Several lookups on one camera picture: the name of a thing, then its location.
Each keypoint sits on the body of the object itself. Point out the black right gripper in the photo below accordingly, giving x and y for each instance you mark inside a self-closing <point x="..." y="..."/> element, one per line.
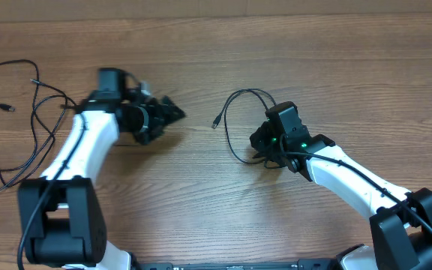
<point x="259" y="139"/>

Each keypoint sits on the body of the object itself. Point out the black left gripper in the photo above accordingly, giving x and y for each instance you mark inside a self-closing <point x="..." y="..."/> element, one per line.
<point x="157" y="118"/>

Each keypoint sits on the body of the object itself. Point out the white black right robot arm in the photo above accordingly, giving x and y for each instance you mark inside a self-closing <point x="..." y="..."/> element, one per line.
<point x="400" y="219"/>

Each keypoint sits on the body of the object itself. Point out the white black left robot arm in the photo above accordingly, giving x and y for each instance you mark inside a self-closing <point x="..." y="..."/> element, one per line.
<point x="62" y="222"/>

